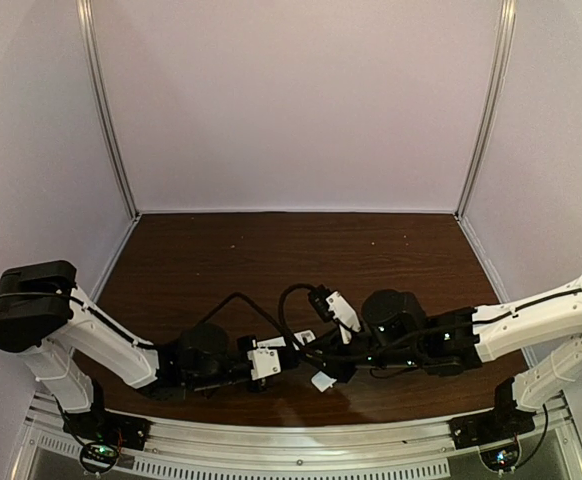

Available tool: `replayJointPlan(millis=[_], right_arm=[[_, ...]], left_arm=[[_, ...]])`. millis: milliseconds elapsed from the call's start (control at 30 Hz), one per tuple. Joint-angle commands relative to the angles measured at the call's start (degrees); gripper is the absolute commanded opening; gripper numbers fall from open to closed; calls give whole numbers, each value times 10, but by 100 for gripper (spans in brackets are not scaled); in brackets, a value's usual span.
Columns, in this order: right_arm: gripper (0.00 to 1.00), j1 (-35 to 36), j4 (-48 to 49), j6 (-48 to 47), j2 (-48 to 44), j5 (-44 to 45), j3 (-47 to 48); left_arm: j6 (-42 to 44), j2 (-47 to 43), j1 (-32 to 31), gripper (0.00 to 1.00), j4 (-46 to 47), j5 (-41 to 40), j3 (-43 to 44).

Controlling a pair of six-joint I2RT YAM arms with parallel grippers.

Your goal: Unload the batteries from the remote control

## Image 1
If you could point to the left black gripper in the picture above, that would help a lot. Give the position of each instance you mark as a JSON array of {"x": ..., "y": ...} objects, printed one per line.
[{"x": 201, "y": 359}]

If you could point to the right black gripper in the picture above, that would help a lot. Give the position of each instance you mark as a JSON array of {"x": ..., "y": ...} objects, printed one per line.
[{"x": 344, "y": 364}]

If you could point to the white battery cover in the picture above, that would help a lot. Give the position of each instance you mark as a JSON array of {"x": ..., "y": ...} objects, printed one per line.
[{"x": 322, "y": 382}]

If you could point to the white red remote control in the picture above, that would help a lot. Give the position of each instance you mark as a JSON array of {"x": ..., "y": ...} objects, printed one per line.
[{"x": 304, "y": 337}]

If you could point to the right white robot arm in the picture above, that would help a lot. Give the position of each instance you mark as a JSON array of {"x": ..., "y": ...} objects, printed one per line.
[{"x": 508, "y": 327}]

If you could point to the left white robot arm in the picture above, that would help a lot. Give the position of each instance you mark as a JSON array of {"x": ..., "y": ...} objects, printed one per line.
[{"x": 45, "y": 317}]

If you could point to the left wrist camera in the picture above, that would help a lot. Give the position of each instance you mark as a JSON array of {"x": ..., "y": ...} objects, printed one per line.
[{"x": 266, "y": 362}]

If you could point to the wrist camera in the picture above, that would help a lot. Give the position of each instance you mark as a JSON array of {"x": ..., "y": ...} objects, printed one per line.
[
  {"x": 266, "y": 362},
  {"x": 332, "y": 307}
]

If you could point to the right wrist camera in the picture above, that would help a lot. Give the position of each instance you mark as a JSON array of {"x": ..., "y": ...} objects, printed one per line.
[{"x": 332, "y": 307}]

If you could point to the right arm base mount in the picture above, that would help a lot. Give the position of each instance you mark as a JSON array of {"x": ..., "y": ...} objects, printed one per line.
[{"x": 505, "y": 421}]

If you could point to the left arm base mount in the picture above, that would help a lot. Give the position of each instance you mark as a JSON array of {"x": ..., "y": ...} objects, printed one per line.
[{"x": 102, "y": 435}]

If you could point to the front aluminium rail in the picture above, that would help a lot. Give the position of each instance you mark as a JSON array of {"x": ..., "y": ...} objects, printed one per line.
[{"x": 421, "y": 449}]

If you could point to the right aluminium frame post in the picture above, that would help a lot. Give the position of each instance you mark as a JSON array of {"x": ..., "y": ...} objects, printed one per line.
[{"x": 500, "y": 62}]

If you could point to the aluminium frame post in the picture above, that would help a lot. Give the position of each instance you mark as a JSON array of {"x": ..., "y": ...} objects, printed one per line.
[
  {"x": 89, "y": 37},
  {"x": 500, "y": 62}
]

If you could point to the left aluminium frame post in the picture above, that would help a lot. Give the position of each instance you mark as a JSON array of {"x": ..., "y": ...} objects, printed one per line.
[{"x": 89, "y": 37}]

